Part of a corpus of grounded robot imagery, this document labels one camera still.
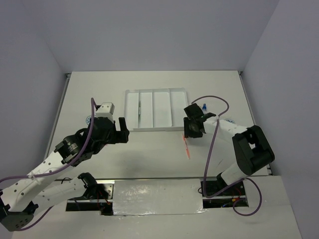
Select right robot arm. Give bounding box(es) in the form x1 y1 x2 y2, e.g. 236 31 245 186
183 103 275 198

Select left blue tape roll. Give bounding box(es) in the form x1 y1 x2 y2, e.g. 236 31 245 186
85 116 91 125

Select clear blue-capped bottle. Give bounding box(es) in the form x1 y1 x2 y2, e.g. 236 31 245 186
202 104 207 112

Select green white pen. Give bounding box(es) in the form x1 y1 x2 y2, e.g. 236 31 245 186
138 101 142 117

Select blue tape roll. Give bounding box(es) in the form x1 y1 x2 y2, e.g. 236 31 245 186
85 116 91 125
225 119 235 124

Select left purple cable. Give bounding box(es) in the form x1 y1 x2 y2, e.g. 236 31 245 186
0 97 100 231

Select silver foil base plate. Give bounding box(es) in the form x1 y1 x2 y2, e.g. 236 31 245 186
113 179 204 216

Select orange pen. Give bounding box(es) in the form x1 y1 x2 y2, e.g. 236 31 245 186
182 133 191 160

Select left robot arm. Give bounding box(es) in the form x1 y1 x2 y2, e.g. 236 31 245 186
0 117 130 232

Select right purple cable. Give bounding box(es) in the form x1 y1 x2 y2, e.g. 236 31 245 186
190 96 262 217

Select purple cable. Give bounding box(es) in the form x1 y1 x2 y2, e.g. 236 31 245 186
190 96 262 217
0 97 100 231

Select right blue tape roll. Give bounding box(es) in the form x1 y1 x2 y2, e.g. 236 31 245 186
225 119 235 124

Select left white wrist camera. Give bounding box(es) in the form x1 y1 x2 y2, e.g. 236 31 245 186
96 103 115 121

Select white divided organizer tray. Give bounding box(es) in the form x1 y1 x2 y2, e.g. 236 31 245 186
124 88 188 132

